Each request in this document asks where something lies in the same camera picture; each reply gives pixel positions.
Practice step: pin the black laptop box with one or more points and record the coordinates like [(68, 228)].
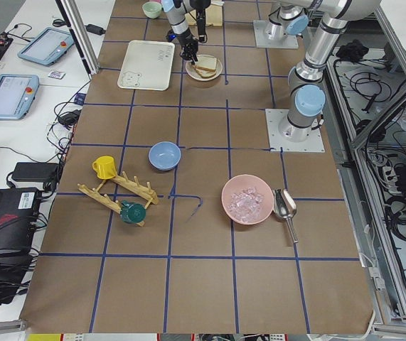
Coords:
[(19, 208)]

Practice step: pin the dark green cup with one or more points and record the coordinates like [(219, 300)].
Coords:
[(132, 212)]

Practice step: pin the blue bowl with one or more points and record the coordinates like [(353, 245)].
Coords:
[(164, 155)]

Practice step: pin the pink bowl with ice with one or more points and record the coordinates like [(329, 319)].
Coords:
[(247, 199)]

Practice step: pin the black power adapter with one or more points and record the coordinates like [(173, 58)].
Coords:
[(34, 172)]

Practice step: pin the wooden cutting board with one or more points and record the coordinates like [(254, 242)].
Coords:
[(214, 15)]

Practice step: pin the teach pendant tablet near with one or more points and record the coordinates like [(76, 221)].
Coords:
[(17, 93)]

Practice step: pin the white plate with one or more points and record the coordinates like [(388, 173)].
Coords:
[(190, 71)]

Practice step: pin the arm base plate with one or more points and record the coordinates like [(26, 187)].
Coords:
[(285, 137), (268, 35)]

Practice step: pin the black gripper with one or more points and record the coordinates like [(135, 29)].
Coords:
[(188, 40)]

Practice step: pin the yellow cup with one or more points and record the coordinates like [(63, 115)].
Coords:
[(105, 167)]

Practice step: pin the cream bear tray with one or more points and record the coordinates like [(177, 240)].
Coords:
[(147, 65)]

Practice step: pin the teach pendant tablet far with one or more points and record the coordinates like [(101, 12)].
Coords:
[(47, 47)]

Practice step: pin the green bowl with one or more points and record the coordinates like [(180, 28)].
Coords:
[(152, 9)]

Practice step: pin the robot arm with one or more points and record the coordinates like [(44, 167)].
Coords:
[(176, 14), (307, 98)]

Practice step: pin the bread slice under egg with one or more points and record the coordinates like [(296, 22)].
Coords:
[(205, 74)]

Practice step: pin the teach pendant tablet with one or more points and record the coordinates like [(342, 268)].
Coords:
[(47, 47), (17, 93)]

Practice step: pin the metal scoop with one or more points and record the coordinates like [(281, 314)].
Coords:
[(285, 209)]

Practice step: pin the bread slice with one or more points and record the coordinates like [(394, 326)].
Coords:
[(205, 74), (206, 63)]

